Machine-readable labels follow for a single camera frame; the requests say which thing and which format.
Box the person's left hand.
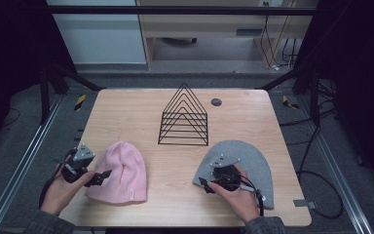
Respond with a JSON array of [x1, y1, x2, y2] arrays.
[[40, 169, 97, 217]]

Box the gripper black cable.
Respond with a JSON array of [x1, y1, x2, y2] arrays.
[[238, 175, 267, 217], [38, 147, 79, 210]]

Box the black wire rack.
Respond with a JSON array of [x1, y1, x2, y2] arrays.
[[157, 82, 209, 147]]

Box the black metal stand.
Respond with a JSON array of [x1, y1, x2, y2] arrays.
[[38, 60, 107, 127], [255, 61, 323, 127]]

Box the grey beanie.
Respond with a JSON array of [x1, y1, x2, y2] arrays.
[[192, 138, 276, 211]]

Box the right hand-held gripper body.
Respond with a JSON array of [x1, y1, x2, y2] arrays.
[[207, 155, 243, 192]]

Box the thin black floor cable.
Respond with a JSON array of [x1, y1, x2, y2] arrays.
[[0, 106, 22, 129]]

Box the dark curtain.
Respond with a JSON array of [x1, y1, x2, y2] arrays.
[[293, 0, 374, 191], [0, 0, 78, 160]]

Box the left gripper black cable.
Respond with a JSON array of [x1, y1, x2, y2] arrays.
[[38, 147, 79, 210]]

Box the yellow hanging cable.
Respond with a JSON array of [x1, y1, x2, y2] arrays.
[[258, 0, 298, 70]]

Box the black horizontal frame bar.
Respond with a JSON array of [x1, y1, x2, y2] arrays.
[[46, 5, 318, 17]]

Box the person's right hand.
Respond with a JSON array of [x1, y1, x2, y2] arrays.
[[206, 164, 262, 225]]

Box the aluminium floor rail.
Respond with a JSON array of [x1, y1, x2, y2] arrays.
[[295, 93, 374, 234], [0, 93, 65, 234]]

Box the wooden background desk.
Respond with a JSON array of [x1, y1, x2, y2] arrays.
[[134, 0, 319, 71]]

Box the grey table bracket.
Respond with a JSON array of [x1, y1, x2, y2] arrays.
[[292, 198, 318, 210]]

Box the yellow black striped tape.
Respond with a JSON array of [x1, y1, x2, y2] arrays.
[[73, 94, 88, 112], [281, 95, 302, 110]]

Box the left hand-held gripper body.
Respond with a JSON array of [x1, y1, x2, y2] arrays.
[[60, 143, 96, 184]]

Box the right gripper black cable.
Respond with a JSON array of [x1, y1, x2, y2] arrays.
[[238, 175, 267, 217]]

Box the white cabinet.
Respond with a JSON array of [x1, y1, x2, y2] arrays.
[[46, 0, 148, 66]]

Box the pink beanie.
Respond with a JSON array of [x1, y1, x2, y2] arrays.
[[84, 139, 148, 206]]

